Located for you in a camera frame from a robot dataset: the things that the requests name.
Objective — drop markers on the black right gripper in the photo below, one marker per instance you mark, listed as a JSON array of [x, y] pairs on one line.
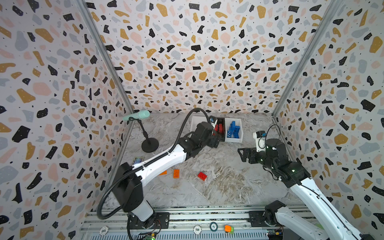
[[251, 155]]

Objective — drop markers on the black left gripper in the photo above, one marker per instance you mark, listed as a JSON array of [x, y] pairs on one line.
[[216, 141]]

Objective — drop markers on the red lego brick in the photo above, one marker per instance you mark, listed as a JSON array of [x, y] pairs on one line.
[[220, 127], [202, 176]]

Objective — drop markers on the blue lego brick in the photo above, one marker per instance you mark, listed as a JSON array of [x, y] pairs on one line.
[[236, 132], [230, 133], [233, 125]]

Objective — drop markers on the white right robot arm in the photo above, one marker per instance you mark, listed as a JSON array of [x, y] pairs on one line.
[[274, 159]]

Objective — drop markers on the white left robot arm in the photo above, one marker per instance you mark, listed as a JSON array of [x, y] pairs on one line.
[[129, 192]]

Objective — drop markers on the black middle bin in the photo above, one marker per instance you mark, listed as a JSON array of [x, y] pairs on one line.
[[222, 137]]

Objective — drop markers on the white left bin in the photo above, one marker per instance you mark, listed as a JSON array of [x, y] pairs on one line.
[[196, 123]]

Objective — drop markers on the white bin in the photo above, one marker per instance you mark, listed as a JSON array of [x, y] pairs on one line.
[[241, 133], [196, 123]]

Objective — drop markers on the white right bin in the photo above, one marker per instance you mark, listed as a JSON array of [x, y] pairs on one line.
[[241, 133]]

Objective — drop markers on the orange lego brick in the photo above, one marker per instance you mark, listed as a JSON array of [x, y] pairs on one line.
[[176, 174], [163, 172]]

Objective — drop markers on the purple patterned card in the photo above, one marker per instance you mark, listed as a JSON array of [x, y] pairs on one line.
[[138, 160]]

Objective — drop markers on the orange small cube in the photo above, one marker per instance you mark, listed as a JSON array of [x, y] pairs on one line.
[[229, 229]]

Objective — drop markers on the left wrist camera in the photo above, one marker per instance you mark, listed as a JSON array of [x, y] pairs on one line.
[[213, 121]]

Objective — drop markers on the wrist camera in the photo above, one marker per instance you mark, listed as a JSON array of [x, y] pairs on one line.
[[260, 138], [213, 121]]

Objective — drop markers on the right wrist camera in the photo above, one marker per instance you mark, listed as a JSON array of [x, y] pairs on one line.
[[260, 138]]

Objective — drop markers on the aluminium rail base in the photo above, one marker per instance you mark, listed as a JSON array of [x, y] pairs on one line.
[[186, 223]]

